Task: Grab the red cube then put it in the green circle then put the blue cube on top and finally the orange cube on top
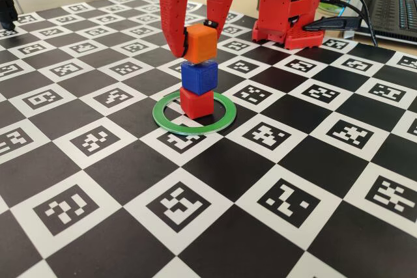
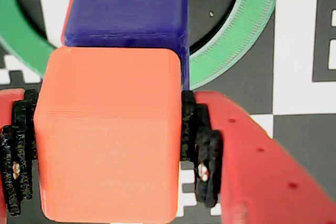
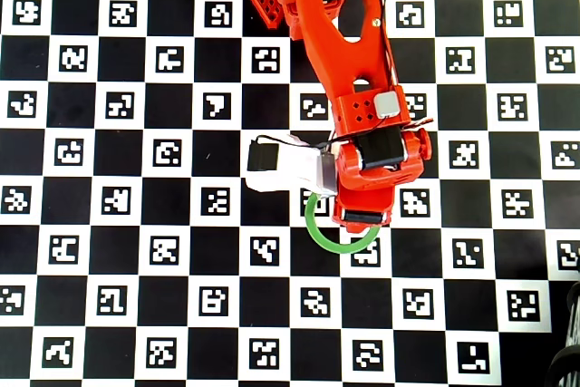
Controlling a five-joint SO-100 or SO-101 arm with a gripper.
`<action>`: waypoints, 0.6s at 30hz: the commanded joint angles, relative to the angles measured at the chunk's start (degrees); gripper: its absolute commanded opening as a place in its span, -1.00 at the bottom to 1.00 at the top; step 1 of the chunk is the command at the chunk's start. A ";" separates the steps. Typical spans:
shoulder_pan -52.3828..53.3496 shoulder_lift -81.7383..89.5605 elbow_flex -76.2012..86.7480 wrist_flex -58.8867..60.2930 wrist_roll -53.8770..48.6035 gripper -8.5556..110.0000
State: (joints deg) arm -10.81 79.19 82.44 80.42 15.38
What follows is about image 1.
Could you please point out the blue cube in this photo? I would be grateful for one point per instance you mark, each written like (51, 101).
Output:
(198, 77)

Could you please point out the black camera device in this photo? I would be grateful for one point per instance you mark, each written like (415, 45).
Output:
(7, 8)

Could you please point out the black plug connector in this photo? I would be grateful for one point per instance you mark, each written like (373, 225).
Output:
(335, 23)

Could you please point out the black laptop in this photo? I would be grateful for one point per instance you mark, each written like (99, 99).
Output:
(391, 11)

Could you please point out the red cube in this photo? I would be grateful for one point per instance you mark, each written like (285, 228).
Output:
(197, 103)

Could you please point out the black white marker board mat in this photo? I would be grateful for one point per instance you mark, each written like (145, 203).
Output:
(208, 174)

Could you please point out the orange cube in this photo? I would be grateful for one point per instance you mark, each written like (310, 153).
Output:
(202, 43)

